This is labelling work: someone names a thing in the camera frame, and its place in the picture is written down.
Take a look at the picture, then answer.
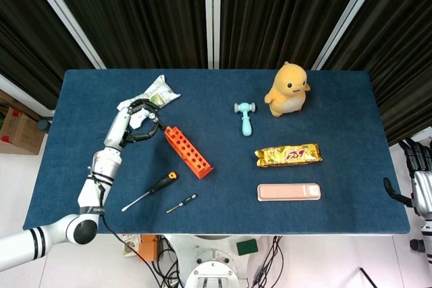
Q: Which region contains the left black grey robot hand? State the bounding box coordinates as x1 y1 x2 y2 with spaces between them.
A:
103 98 168 150

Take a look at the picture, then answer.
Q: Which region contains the right black grey robot hand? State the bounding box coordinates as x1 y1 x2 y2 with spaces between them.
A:
383 137 432 217

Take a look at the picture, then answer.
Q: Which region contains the black orange handle screwdriver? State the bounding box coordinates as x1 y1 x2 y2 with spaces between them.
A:
121 171 178 213

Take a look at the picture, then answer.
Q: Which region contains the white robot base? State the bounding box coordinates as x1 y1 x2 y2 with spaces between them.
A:
184 235 251 288

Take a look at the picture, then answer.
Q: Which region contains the orange tool holder rack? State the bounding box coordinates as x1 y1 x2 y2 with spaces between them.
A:
164 125 215 180

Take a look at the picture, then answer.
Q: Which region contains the black caster wheel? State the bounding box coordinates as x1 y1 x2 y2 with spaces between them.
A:
409 238 427 254

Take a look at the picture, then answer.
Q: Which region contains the white green snack bag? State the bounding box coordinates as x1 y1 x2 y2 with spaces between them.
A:
116 74 182 130

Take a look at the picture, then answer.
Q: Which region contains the brown cardboard box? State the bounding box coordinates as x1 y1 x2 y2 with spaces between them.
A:
0 89 47 156

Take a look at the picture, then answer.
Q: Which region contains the small black nut driver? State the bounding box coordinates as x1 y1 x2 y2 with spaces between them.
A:
165 193 198 214

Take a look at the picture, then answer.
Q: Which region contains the black pleated curtain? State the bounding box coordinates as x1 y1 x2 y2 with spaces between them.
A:
0 0 432 147

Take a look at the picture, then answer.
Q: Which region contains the printed paper card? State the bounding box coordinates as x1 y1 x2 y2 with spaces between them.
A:
120 233 141 258

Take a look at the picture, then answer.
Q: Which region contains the orange box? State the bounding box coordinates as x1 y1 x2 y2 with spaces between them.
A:
138 233 160 262

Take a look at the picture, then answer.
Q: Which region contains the light blue toy hammer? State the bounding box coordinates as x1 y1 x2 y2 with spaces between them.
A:
233 101 257 137

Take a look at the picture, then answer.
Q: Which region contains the pink rectangular case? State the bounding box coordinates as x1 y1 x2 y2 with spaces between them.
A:
256 182 322 203

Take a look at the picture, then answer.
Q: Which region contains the gold snack package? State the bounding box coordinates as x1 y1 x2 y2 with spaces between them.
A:
253 142 324 169

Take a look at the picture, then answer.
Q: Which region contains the blue tablecloth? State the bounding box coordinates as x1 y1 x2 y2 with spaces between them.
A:
22 68 411 237

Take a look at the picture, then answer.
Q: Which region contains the yellow plush dinosaur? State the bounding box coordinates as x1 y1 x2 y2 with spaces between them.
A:
263 61 311 119

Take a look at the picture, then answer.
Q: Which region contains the green block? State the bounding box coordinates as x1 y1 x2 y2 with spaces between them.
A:
236 238 260 257

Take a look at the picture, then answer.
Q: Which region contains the white partition post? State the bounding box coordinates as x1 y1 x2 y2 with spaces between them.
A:
22 0 107 70
203 0 221 70
310 0 391 71

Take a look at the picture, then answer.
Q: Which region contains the black cable bundle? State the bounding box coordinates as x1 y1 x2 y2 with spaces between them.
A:
248 235 285 288
148 236 186 288

